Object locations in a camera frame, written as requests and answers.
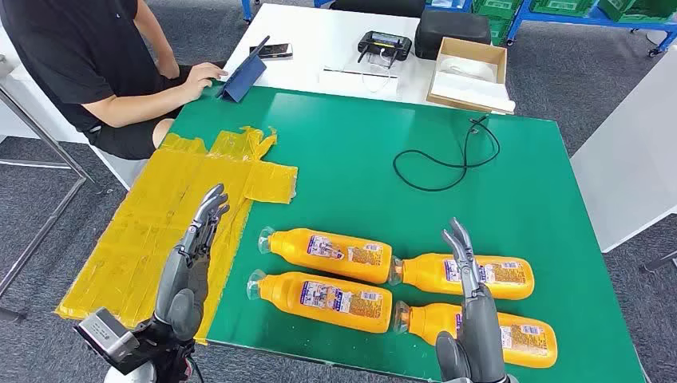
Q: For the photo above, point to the person's right hand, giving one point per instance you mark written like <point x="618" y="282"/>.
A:
<point x="203" y="79"/>

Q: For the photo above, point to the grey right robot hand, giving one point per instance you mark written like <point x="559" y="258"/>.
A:
<point x="478" y="328"/>

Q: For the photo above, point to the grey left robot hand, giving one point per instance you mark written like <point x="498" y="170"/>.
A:
<point x="182" y="285"/>

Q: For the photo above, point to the orange detergent bottle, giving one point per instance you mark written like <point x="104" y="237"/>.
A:
<point x="423" y="275"/>
<point x="280" y="296"/>
<point x="428" y="322"/>
<point x="296" y="251"/>

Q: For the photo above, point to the person's right forearm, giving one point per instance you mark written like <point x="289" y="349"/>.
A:
<point x="132" y="108"/>

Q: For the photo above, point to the person's left forearm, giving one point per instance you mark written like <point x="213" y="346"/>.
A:
<point x="161" y="47"/>

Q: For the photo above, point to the tablet in blue case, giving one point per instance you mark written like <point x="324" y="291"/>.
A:
<point x="243" y="79"/>

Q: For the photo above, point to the black smartphone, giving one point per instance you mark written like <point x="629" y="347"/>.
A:
<point x="275" y="50"/>

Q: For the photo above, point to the yellow taped plastic sheet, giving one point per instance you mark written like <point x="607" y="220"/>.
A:
<point x="158" y="211"/>

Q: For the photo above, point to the white stool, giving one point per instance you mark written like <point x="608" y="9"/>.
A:
<point x="124" y="169"/>

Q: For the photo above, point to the white table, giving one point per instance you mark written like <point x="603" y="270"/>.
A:
<point x="634" y="158"/>
<point x="317" y="31"/>
<point x="21" y="105"/>

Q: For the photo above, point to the person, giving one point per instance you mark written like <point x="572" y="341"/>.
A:
<point x="69" y="53"/>

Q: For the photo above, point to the green table mat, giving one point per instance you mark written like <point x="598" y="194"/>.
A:
<point x="344" y="148"/>

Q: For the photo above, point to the black remote controller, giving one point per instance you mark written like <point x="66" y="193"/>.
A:
<point x="383" y="47"/>

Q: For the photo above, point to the grey table leg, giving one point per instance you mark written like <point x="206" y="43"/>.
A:
<point x="658" y="261"/>

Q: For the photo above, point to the white flat board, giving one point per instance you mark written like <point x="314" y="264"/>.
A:
<point x="465" y="92"/>

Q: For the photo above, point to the brown cardboard box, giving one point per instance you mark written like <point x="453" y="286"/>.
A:
<point x="449" y="47"/>

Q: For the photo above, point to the black carry case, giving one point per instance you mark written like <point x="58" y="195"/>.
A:
<point x="449" y="29"/>

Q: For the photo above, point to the white foam insert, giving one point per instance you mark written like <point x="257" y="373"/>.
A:
<point x="468" y="69"/>

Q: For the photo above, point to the green plastic crate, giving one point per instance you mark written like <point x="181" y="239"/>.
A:
<point x="497" y="8"/>
<point x="500" y="31"/>
<point x="560" y="6"/>
<point x="634" y="8"/>

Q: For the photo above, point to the blue metal rack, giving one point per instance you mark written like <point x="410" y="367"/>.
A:
<point x="608" y="22"/>

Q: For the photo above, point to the black left camera bracket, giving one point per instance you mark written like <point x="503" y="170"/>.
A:
<point x="137" y="354"/>

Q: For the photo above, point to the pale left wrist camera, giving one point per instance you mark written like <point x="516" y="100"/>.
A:
<point x="103" y="335"/>

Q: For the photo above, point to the grey metal table frame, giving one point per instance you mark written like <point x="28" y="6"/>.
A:
<point x="39" y="132"/>

